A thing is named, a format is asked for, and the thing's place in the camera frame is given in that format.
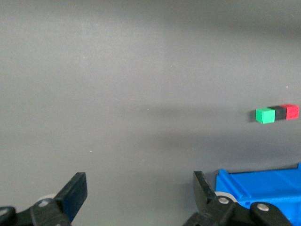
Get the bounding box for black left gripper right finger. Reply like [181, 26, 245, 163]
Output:
[183, 171, 293, 226]

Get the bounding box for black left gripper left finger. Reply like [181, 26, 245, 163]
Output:
[0, 172, 88, 226]

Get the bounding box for small green cube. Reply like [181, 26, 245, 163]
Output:
[255, 107, 276, 124]

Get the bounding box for small red cube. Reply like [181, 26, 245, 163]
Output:
[280, 104, 300, 121]

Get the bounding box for small black cube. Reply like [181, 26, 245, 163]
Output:
[268, 105, 287, 121]

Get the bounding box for blue plastic storage bin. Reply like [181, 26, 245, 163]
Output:
[214, 162, 301, 226]

